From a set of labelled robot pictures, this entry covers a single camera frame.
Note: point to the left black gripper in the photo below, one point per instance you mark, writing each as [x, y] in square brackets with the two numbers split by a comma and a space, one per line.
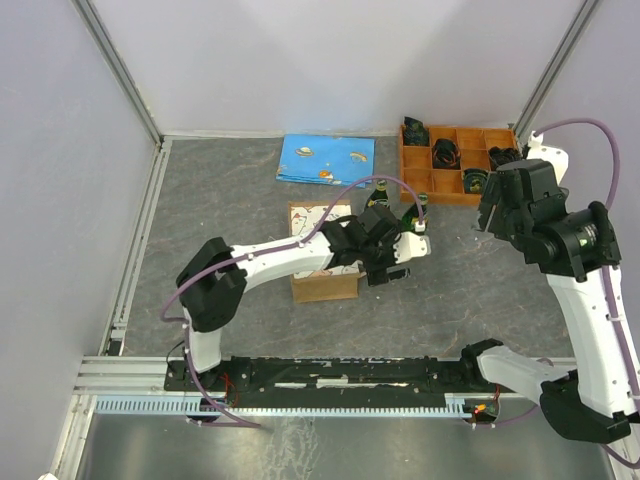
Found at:
[377, 274]

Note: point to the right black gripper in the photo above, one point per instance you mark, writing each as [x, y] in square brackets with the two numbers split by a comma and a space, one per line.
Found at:
[491, 197]

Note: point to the burlap canvas tote bag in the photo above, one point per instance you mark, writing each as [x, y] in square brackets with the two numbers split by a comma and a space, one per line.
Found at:
[335, 284]

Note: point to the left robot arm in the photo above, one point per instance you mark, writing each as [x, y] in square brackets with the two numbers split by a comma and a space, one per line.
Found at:
[211, 287]

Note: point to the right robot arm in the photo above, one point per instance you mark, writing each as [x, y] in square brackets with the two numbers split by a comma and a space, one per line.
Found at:
[580, 258]

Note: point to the dark rolled item bottom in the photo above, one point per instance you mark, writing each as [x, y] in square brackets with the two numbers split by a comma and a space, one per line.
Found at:
[474, 180]

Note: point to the dark rolled item right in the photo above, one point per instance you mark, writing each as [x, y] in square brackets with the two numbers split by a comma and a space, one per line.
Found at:
[502, 156]

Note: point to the dark rolled item middle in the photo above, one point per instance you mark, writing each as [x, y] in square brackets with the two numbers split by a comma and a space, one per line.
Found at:
[445, 154]

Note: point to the green glass bottle right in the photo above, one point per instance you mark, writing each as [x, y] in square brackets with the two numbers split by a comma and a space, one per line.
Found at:
[416, 214]

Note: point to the green glass bottle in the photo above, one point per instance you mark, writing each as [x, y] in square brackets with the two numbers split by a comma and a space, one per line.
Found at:
[379, 196]
[416, 214]

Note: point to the orange compartment tray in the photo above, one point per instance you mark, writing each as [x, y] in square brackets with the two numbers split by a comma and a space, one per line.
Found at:
[445, 186]

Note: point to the green glass bottle left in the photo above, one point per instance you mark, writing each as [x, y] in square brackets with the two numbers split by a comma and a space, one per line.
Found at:
[379, 196]

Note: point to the dark rolled item top-left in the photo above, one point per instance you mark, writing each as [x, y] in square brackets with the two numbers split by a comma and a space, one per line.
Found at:
[415, 133]

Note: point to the blue patterned folded cloth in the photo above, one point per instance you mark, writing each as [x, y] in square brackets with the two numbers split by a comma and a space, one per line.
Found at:
[318, 159]

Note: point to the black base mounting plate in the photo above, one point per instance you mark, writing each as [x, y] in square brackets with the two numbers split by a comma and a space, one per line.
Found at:
[340, 383]

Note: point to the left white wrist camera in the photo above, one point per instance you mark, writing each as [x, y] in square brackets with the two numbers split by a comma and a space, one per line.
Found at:
[411, 244]

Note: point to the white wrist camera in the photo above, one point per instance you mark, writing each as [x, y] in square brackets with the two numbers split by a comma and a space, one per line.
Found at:
[411, 244]
[535, 148]

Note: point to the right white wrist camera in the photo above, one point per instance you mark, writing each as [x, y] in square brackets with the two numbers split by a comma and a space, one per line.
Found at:
[535, 148]

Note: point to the aluminium frame rail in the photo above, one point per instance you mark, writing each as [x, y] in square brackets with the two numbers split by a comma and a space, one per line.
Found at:
[125, 372]

